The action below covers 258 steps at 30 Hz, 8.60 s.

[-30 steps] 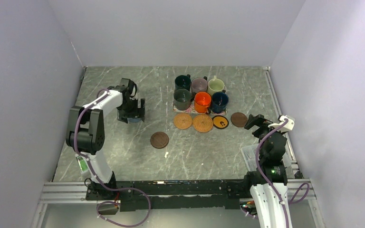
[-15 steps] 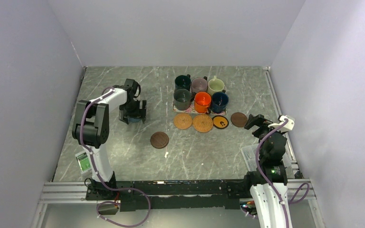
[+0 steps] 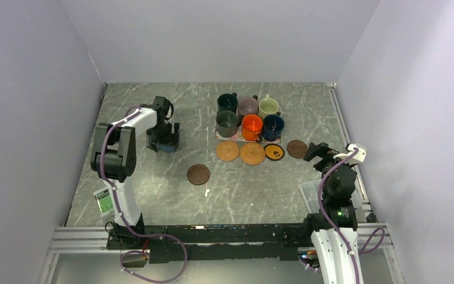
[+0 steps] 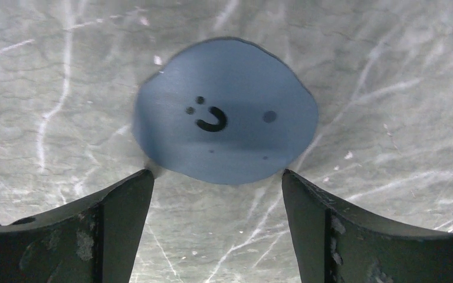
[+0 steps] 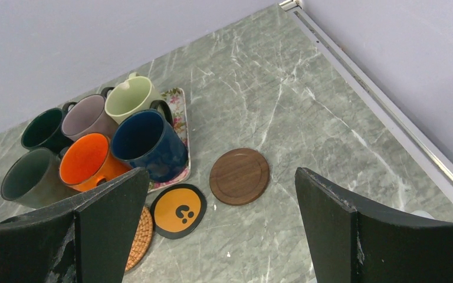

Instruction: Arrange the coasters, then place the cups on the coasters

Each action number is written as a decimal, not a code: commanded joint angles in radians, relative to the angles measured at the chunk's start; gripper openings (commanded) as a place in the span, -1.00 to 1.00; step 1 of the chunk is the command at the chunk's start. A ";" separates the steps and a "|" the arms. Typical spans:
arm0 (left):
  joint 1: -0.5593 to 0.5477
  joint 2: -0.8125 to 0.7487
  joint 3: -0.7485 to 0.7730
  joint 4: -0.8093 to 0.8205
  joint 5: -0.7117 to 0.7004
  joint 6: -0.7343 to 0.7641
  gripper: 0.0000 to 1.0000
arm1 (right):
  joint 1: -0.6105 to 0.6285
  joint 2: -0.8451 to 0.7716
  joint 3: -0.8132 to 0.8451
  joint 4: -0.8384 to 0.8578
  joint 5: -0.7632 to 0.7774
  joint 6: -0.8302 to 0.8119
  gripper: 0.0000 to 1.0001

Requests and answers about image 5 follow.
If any orange mug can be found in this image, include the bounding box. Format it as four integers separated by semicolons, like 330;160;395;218
59;133;130;192

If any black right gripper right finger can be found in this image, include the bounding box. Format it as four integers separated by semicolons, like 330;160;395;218
295;167;453;282

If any dark wooden coaster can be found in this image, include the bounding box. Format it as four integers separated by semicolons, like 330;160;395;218
209;148;270;206

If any pale green mug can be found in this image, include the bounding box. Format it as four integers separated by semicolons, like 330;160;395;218
101;72;163;124

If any grey green mug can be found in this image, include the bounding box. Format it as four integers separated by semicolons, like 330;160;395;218
0;148;79;209

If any floral serving tray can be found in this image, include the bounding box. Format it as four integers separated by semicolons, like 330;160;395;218
148;87;192;193

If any orange black round coaster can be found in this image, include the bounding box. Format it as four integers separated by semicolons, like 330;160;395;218
150;183;207;239

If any navy blue mug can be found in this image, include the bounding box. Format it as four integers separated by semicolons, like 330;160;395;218
110;100;188;183

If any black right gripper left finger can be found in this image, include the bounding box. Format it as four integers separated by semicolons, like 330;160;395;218
0;168;149;282

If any dark green mug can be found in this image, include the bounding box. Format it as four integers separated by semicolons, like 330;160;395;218
21;108;74;154

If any mauve grey mug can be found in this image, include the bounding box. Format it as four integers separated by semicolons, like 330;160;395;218
61;87;118;141

